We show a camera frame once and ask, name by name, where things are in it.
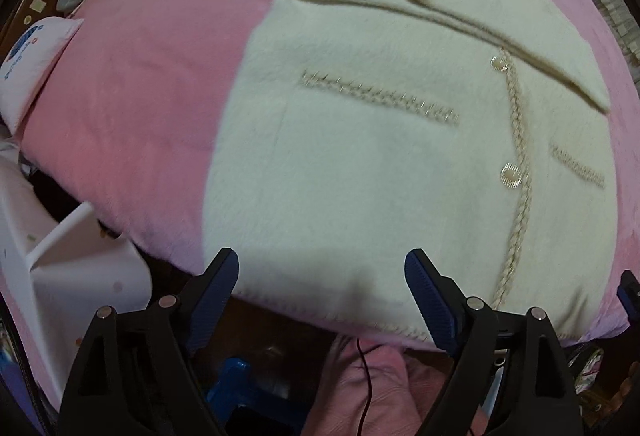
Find small white printed pillow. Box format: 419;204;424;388
0;17;84;134

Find round patterned tin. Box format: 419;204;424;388
570;345;604;395

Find pink plush bed blanket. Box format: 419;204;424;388
21;0;639;347

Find white fuzzy cardigan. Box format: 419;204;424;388
202;0;617;342

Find black cable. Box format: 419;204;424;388
351;337;374;436

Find pink pajama legs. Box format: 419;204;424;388
302;335;446;435

